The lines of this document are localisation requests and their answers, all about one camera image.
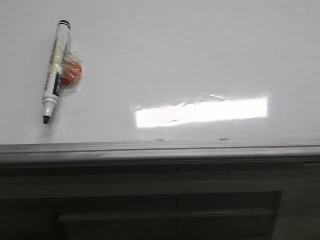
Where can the red round magnet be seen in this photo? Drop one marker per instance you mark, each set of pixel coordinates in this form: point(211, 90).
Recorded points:
point(71, 72)

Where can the white black whiteboard marker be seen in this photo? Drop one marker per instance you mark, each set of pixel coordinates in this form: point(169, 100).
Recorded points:
point(53, 82)

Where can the white whiteboard with aluminium frame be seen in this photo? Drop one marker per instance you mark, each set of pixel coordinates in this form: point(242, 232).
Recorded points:
point(163, 81)

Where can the grey cabinet with handle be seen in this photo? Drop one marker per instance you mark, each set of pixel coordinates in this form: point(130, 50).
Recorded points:
point(219, 201)

